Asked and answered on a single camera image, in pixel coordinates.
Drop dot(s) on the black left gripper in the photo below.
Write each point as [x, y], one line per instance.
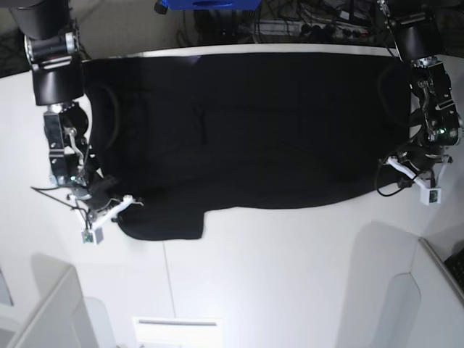
[420, 159]

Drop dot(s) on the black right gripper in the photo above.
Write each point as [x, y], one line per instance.
[96, 193]

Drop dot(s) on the black T-shirt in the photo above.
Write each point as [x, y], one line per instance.
[189, 135]

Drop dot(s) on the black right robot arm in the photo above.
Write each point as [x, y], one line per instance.
[52, 49]

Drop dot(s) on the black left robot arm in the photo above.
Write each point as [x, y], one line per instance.
[419, 43]

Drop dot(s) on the black keyboard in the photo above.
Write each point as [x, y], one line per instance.
[455, 265]

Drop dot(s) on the blue box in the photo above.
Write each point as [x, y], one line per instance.
[211, 4]

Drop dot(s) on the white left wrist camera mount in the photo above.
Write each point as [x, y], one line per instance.
[427, 180]

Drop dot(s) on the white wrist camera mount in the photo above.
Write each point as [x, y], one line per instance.
[427, 180]
[92, 221]

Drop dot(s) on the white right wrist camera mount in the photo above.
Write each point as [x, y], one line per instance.
[92, 221]

